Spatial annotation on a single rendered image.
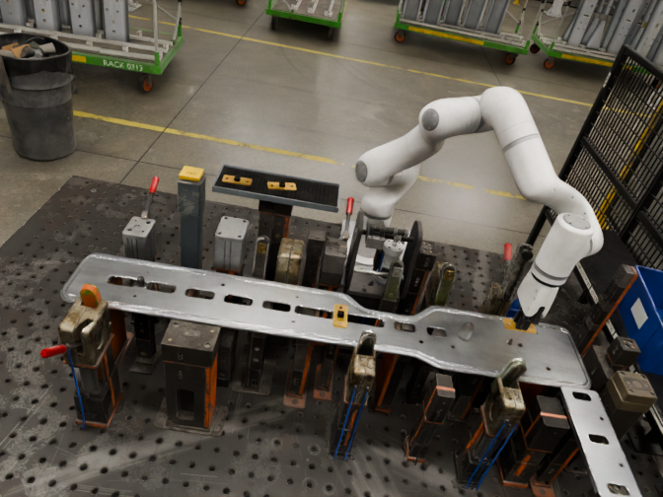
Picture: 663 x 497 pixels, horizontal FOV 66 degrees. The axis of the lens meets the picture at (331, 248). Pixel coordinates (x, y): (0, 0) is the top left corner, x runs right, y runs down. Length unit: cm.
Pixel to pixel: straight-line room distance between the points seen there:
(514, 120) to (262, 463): 105
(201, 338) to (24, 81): 278
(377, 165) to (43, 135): 275
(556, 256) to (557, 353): 36
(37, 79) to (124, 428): 268
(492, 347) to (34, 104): 321
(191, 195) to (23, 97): 240
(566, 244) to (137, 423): 116
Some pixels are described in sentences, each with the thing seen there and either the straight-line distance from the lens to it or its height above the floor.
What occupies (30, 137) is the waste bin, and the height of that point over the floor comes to 18.
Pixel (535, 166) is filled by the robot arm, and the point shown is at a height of 147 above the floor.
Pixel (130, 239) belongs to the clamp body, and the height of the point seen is 104.
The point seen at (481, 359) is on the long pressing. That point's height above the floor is 100.
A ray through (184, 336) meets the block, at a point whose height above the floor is 103.
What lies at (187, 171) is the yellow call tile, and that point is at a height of 116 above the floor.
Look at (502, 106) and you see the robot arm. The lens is 133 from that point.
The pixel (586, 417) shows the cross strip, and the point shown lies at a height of 100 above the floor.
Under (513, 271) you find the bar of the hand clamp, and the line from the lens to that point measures 152.
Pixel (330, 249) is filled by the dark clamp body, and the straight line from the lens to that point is 147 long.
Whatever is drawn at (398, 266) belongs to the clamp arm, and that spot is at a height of 109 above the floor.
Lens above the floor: 196
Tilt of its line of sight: 37 degrees down
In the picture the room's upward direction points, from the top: 12 degrees clockwise
